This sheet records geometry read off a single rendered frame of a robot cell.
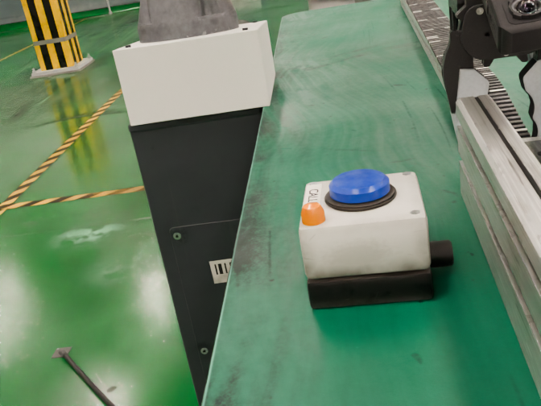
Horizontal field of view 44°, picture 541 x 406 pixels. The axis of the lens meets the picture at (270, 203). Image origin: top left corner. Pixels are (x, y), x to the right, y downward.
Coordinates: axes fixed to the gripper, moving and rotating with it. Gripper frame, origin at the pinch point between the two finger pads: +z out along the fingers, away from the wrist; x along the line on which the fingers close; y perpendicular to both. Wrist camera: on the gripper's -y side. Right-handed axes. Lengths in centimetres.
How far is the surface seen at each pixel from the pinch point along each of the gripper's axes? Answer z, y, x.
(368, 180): -5.9, -18.4, 12.3
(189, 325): 36, 32, 45
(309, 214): -5.3, -21.6, 16.1
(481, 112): -7.1, -10.4, 3.8
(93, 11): 74, 1058, 446
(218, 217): 18, 33, 36
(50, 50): 59, 553, 301
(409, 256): -1.9, -21.9, 10.2
